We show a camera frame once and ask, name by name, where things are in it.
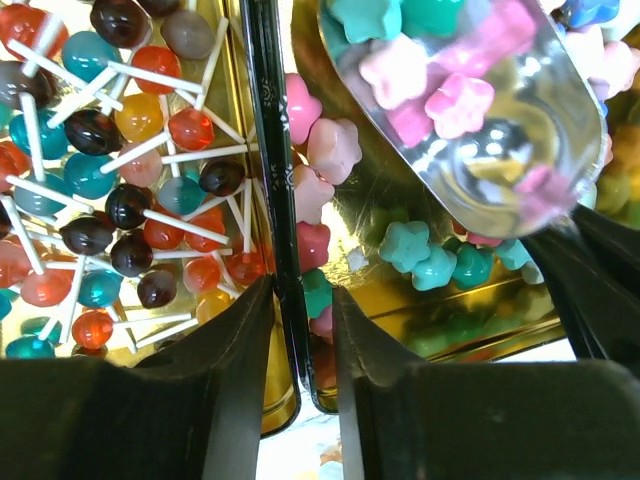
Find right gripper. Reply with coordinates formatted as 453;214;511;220
522;205;639;360

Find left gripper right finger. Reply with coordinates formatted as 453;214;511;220
333;287;639;479

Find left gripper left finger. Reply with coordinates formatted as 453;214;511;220
1;276;274;479

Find metal scoop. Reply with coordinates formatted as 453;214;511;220
317;1;608;238

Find tin of lollipops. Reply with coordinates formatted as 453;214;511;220
0;0;301;436

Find tin of star candies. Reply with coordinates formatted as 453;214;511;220
239;0;640;414

